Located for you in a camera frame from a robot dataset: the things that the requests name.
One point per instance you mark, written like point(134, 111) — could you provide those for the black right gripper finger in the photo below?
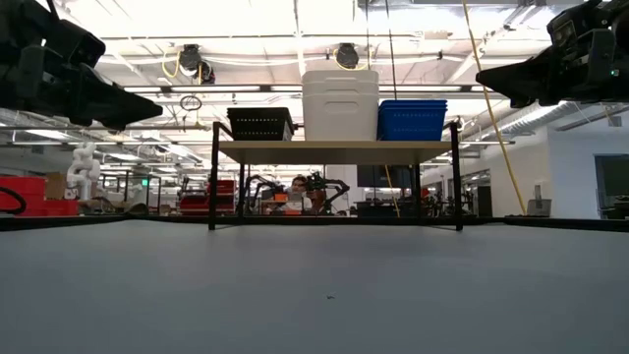
point(526, 74)
point(538, 97)

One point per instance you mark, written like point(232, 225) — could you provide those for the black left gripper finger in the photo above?
point(113, 98)
point(103, 120)

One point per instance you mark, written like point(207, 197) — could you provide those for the blue plastic basket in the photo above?
point(412, 125)
point(412, 104)

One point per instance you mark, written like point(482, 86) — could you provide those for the black slotted plastic basket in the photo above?
point(260, 129)

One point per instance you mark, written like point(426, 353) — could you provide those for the white plastic basket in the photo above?
point(339, 76)
point(339, 123)

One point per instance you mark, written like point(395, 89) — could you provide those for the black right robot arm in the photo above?
point(619, 15)

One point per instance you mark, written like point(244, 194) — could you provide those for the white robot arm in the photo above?
point(83, 169)

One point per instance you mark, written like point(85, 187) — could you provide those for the black background robot arm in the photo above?
point(328, 186)
point(258, 186)

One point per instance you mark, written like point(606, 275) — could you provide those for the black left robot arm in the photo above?
point(19, 19)

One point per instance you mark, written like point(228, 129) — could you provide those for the wooden shelf with black legs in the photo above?
point(334, 152)

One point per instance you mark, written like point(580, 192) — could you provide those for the cardboard box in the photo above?
point(55, 187)

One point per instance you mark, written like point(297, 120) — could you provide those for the red storage bins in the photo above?
point(223, 196)
point(22, 195)

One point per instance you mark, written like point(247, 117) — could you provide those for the person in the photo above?
point(299, 194)

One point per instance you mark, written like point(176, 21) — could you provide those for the blue-grey table mat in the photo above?
point(314, 285)

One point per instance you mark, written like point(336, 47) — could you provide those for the silver ventilation duct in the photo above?
point(540, 120)

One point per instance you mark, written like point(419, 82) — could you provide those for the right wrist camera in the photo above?
point(567, 29)

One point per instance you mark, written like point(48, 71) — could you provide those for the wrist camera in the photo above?
point(567, 29)
point(83, 46)

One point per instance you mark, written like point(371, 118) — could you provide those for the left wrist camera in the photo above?
point(83, 46)

